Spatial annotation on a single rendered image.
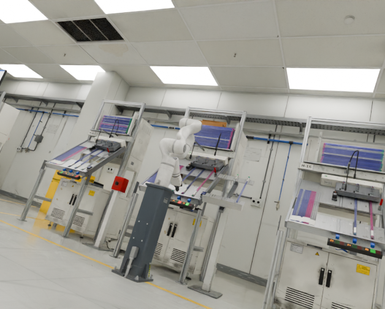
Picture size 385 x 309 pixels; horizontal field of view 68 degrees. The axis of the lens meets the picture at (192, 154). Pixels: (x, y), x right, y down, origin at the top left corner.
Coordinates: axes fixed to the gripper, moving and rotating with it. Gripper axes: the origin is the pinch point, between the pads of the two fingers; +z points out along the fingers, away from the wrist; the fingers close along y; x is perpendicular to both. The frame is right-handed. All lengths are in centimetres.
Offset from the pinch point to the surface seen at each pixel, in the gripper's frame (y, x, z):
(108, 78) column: -289, 275, -35
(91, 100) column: -312, 241, 0
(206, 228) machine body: 21, 10, 49
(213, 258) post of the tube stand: 43, -28, 44
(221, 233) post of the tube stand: 45, -13, 30
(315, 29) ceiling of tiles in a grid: 96, 195, -114
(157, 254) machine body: -23, -16, 73
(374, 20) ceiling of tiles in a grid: 153, 185, -120
